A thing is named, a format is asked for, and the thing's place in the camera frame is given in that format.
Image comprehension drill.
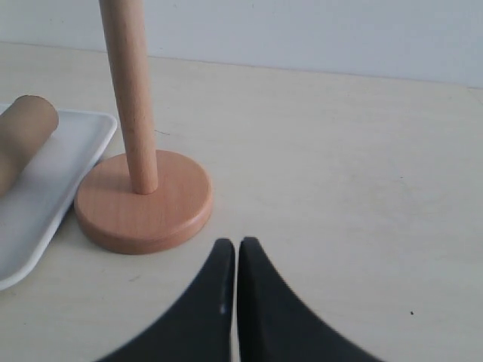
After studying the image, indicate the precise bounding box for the wooden paper towel holder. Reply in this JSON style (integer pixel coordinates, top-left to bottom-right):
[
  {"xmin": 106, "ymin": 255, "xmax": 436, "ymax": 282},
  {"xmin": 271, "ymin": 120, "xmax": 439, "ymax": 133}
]
[{"xmin": 74, "ymin": 1, "xmax": 213, "ymax": 254}]

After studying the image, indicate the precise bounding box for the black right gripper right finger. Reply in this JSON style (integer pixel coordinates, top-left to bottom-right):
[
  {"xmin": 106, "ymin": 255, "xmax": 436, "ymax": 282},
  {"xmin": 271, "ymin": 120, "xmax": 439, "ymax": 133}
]
[{"xmin": 238, "ymin": 237, "xmax": 379, "ymax": 361}]

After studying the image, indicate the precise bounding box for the white rectangular plastic tray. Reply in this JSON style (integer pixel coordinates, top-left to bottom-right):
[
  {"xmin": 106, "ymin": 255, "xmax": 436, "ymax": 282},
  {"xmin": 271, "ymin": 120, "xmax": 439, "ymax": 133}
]
[{"xmin": 1, "ymin": 109, "xmax": 118, "ymax": 290}]

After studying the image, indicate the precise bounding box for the brown cardboard tube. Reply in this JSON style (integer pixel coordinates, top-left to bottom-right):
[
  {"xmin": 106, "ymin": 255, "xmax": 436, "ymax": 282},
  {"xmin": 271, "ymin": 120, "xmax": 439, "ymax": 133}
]
[{"xmin": 1, "ymin": 95, "xmax": 59, "ymax": 195}]

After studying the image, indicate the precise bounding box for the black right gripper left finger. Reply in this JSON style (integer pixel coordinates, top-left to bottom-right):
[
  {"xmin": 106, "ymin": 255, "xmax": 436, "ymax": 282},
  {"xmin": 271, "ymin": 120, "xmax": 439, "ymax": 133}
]
[{"xmin": 101, "ymin": 238, "xmax": 235, "ymax": 361}]

